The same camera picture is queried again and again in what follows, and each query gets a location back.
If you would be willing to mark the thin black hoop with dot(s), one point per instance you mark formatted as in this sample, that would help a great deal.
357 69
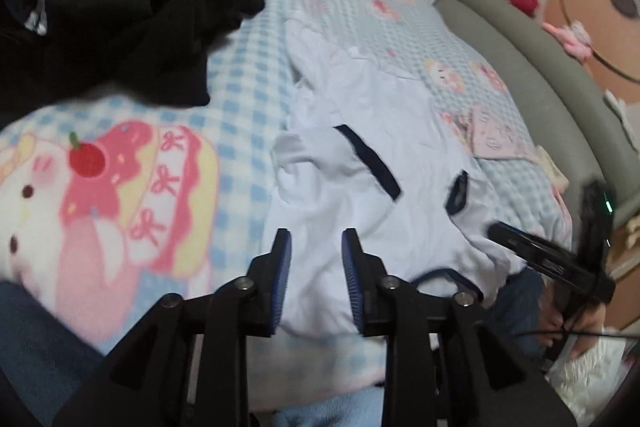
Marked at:
563 14

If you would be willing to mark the pink plush toy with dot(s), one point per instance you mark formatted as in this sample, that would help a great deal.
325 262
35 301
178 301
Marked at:
575 38

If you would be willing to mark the person's blue jeans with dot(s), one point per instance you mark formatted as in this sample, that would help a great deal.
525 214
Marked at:
35 357

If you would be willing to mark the blue checked cartoon blanket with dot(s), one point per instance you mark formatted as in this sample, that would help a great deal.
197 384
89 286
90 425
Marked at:
240 117

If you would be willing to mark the white shirt with navy trim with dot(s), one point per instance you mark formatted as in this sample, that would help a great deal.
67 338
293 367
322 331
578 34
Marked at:
350 187

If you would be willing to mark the red plush toy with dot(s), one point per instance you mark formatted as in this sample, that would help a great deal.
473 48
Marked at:
522 2

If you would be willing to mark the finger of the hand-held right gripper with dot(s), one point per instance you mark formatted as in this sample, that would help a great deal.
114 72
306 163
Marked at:
515 239

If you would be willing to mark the person's right hand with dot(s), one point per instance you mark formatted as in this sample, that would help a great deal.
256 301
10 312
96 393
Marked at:
585 327

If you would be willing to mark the white ruffled cloth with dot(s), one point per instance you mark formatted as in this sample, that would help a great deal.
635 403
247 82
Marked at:
585 382

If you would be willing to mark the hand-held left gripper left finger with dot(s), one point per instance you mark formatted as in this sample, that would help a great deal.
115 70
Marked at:
282 279

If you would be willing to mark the pink patterned cloth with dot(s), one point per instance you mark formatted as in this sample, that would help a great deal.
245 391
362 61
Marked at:
495 132

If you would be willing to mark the small cream cloth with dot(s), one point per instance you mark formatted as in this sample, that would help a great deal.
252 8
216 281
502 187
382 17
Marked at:
550 167

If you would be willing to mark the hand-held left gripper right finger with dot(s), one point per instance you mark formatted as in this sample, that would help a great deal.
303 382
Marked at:
350 279

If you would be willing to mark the black clothes pile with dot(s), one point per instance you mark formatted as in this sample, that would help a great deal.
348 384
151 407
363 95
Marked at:
135 22

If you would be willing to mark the grey padded bed frame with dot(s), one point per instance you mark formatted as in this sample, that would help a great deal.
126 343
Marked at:
545 92

